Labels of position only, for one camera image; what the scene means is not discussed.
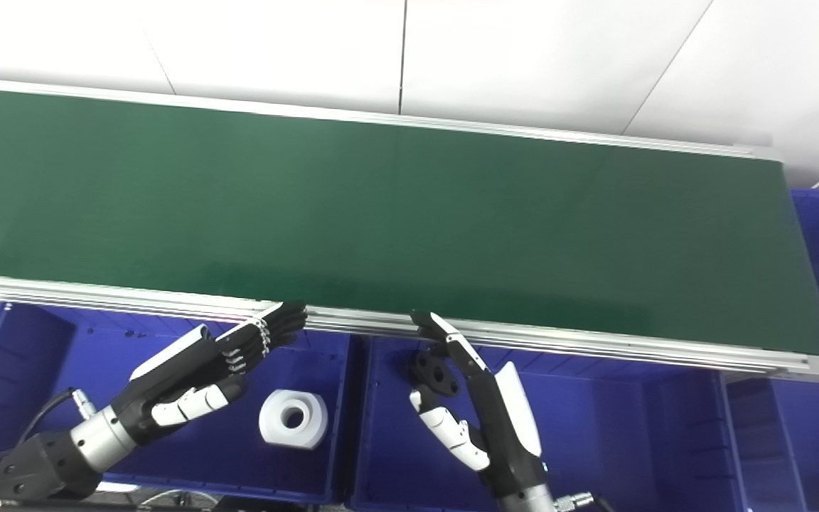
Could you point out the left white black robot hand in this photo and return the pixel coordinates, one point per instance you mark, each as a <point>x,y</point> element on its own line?
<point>182,384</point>

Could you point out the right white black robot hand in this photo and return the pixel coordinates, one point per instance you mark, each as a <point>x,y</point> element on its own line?
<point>505,434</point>

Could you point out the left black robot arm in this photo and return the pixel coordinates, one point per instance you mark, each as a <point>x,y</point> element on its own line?
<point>33,469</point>

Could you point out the blue plastic bin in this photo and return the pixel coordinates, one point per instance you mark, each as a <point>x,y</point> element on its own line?
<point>239,469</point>
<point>594,441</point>

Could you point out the black flange part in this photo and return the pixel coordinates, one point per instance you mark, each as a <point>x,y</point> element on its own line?
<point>424,361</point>

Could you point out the green conveyor belt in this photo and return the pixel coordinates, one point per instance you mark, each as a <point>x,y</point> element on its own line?
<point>381,213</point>

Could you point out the large blue plastic crate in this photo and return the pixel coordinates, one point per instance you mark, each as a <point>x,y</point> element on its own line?
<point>807,455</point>

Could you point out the wide aluminium conveyor side rail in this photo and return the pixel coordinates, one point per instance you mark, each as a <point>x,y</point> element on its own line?
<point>594,343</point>

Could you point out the thin aluminium conveyor side rail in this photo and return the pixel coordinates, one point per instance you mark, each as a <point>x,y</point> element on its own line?
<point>381,118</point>

